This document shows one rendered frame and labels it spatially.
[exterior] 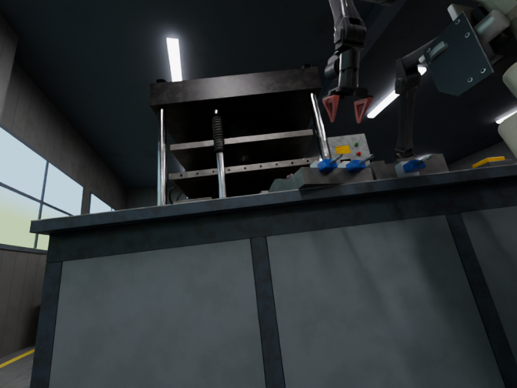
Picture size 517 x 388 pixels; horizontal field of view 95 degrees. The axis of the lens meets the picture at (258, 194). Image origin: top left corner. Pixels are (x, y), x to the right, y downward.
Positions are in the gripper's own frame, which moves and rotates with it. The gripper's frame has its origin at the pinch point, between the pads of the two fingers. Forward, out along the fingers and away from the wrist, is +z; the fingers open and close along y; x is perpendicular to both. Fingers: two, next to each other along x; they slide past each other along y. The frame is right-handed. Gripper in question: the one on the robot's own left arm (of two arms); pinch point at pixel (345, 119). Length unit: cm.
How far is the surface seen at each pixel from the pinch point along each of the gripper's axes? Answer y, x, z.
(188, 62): 50, -278, -107
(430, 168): -32.6, 3.6, 16.0
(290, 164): -20, -92, 18
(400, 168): -17.8, 5.4, 15.6
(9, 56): 223, -247, -87
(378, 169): -15.1, -1.1, 16.2
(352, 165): -0.8, 3.7, 14.4
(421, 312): -14, 21, 56
